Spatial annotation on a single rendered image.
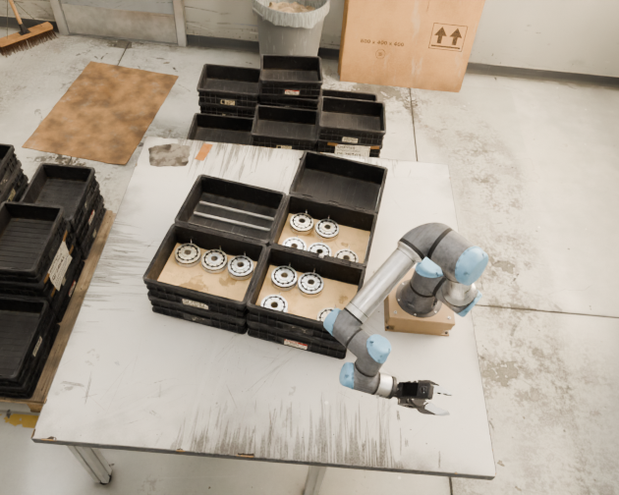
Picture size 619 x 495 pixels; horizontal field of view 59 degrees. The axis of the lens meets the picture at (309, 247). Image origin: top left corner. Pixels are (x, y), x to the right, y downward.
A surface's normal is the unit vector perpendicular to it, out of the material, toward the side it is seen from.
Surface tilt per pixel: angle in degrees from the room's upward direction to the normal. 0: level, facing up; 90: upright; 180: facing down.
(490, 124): 0
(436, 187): 0
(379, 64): 72
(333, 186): 0
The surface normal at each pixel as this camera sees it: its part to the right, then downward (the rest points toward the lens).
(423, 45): -0.04, 0.59
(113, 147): 0.07, -0.63
